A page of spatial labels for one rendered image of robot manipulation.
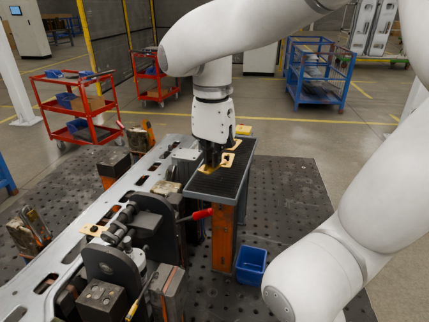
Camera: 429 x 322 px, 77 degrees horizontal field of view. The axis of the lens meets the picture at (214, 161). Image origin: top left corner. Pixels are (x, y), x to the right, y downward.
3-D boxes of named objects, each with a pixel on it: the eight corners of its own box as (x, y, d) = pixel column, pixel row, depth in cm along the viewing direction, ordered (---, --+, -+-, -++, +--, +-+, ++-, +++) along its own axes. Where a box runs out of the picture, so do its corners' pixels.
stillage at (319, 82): (285, 91, 560) (291, 42, 513) (323, 92, 554) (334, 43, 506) (293, 111, 457) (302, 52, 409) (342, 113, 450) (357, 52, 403)
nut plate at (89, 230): (78, 232, 78) (76, 229, 77) (87, 223, 81) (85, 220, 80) (102, 238, 75) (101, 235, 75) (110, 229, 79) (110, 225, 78)
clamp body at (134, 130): (140, 181, 153) (130, 122, 134) (164, 186, 149) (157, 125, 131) (130, 192, 144) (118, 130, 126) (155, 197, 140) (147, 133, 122)
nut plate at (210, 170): (215, 156, 73) (215, 153, 72) (227, 160, 71) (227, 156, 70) (196, 170, 67) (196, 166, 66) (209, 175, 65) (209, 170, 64)
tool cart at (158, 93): (159, 96, 530) (154, 43, 481) (180, 99, 517) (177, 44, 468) (136, 110, 463) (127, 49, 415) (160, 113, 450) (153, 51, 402)
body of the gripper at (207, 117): (240, 91, 59) (238, 137, 65) (203, 85, 64) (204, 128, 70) (222, 99, 54) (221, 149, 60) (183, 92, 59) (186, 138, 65)
